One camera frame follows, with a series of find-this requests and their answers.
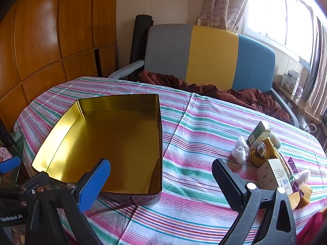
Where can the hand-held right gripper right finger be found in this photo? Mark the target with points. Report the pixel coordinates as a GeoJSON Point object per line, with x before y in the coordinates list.
{"type": "Point", "coordinates": [224, 181]}

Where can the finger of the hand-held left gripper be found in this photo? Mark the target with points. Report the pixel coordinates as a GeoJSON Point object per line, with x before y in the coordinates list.
{"type": "Point", "coordinates": [10, 164]}
{"type": "Point", "coordinates": [35, 181]}

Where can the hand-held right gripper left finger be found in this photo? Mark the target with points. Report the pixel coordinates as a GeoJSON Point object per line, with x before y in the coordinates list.
{"type": "Point", "coordinates": [95, 183]}

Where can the gold tin box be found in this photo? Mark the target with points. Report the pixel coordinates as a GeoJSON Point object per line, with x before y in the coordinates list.
{"type": "Point", "coordinates": [115, 145]}

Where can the cream barcode box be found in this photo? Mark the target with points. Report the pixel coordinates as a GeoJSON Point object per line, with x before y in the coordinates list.
{"type": "Point", "coordinates": [270, 176]}

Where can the green patterned box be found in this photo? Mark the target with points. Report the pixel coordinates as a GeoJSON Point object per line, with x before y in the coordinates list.
{"type": "Point", "coordinates": [258, 132]}

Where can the cream sock ball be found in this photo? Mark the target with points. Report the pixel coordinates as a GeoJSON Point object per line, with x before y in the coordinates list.
{"type": "Point", "coordinates": [276, 139]}

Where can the purple snack packet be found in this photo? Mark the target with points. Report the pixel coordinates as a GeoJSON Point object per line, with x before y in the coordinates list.
{"type": "Point", "coordinates": [293, 168]}

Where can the clear plastic bag ball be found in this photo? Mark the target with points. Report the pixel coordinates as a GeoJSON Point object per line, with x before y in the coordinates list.
{"type": "Point", "coordinates": [302, 177]}

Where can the yellow sponge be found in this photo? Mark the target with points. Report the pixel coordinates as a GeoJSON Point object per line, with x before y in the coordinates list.
{"type": "Point", "coordinates": [302, 196]}

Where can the pink cloth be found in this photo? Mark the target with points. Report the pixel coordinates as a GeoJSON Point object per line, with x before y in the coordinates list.
{"type": "Point", "coordinates": [4, 154]}

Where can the black cylinder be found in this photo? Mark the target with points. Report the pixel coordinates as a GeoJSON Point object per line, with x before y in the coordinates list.
{"type": "Point", "coordinates": [5, 132]}

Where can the striped tablecloth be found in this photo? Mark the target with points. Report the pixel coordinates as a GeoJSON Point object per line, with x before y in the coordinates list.
{"type": "Point", "coordinates": [204, 132]}

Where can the dark red blanket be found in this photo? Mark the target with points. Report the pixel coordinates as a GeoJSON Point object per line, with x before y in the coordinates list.
{"type": "Point", "coordinates": [230, 94]}

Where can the person's red clothing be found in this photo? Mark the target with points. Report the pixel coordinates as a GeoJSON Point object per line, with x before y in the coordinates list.
{"type": "Point", "coordinates": [314, 227]}

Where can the wooden shelf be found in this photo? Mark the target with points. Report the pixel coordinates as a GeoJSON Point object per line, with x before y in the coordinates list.
{"type": "Point", "coordinates": [304, 107]}

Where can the white carton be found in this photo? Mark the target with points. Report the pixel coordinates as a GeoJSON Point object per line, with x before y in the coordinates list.
{"type": "Point", "coordinates": [290, 81]}

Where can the grey yellow blue sofa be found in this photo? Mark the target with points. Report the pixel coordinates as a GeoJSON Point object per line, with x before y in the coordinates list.
{"type": "Point", "coordinates": [212, 53]}

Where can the beige patterned curtain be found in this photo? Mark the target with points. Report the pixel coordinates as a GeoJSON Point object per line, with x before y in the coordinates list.
{"type": "Point", "coordinates": [222, 2]}
{"type": "Point", "coordinates": [318, 81]}

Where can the wooden wardrobe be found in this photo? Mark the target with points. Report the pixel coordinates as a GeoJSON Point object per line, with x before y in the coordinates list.
{"type": "Point", "coordinates": [51, 30]}

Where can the black rolled mat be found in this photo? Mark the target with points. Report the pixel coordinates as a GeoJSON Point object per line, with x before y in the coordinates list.
{"type": "Point", "coordinates": [139, 43]}

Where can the window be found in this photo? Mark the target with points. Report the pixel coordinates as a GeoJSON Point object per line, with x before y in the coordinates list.
{"type": "Point", "coordinates": [281, 12]}

